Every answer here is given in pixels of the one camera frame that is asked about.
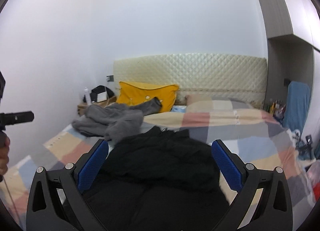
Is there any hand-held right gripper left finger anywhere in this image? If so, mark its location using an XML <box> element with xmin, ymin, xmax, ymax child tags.
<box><xmin>26</xmin><ymin>138</ymin><xmax>110</xmax><ymax>231</ymax></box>

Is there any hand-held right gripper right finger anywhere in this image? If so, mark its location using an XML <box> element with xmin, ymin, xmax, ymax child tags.
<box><xmin>211</xmin><ymin>139</ymin><xmax>293</xmax><ymax>231</ymax></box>

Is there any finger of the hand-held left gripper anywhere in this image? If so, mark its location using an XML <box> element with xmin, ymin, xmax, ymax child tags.
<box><xmin>0</xmin><ymin>111</ymin><xmax>35</xmax><ymax>125</ymax></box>

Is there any black puffer jacket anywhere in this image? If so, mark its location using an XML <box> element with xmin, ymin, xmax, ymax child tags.
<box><xmin>82</xmin><ymin>125</ymin><xmax>230</xmax><ymax>231</ymax></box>

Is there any person's left hand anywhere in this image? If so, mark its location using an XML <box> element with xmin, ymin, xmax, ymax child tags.
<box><xmin>0</xmin><ymin>135</ymin><xmax>11</xmax><ymax>175</ymax></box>

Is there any checkered pastel duvet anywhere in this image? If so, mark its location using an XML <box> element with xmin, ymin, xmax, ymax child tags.
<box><xmin>0</xmin><ymin>97</ymin><xmax>318</xmax><ymax>231</ymax></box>

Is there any grey fleece garment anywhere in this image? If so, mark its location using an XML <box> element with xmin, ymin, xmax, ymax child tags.
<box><xmin>72</xmin><ymin>97</ymin><xmax>162</xmax><ymax>144</ymax></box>

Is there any wooden nightstand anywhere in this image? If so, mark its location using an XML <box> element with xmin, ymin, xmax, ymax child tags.
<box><xmin>77</xmin><ymin>95</ymin><xmax>117</xmax><ymax>116</ymax></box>

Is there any white bottle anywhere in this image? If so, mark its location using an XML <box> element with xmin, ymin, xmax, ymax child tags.
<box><xmin>84</xmin><ymin>87</ymin><xmax>92</xmax><ymax>106</ymax></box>

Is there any floral pillow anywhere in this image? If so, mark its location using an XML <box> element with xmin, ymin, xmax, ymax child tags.
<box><xmin>175</xmin><ymin>94</ymin><xmax>212</xmax><ymax>106</ymax></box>

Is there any row of small bottles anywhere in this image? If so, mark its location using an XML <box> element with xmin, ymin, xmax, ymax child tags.
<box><xmin>269</xmin><ymin>100</ymin><xmax>287</xmax><ymax>119</ymax></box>

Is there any black bag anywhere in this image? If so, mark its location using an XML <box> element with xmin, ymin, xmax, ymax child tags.
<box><xmin>90</xmin><ymin>85</ymin><xmax>114</xmax><ymax>103</ymax></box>

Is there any black tripod stand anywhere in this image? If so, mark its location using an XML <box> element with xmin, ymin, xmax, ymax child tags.
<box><xmin>297</xmin><ymin>135</ymin><xmax>314</xmax><ymax>160</ymax></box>

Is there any yellow pillow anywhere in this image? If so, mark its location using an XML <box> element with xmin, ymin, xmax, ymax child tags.
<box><xmin>115</xmin><ymin>81</ymin><xmax>180</xmax><ymax>113</ymax></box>

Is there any clear plastic bag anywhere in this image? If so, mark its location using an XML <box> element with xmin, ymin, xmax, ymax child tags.
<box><xmin>304</xmin><ymin>163</ymin><xmax>320</xmax><ymax>198</ymax></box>

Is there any cream quilted headboard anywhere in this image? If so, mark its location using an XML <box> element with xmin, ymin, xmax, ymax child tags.
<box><xmin>113</xmin><ymin>53</ymin><xmax>268</xmax><ymax>108</ymax></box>

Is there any blue towel over chair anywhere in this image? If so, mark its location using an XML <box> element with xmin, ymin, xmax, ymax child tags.
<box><xmin>282</xmin><ymin>81</ymin><xmax>311</xmax><ymax>131</ymax></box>

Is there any grey and white wardrobe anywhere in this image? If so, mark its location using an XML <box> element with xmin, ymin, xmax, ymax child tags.
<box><xmin>247</xmin><ymin>0</ymin><xmax>320</xmax><ymax>131</ymax></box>

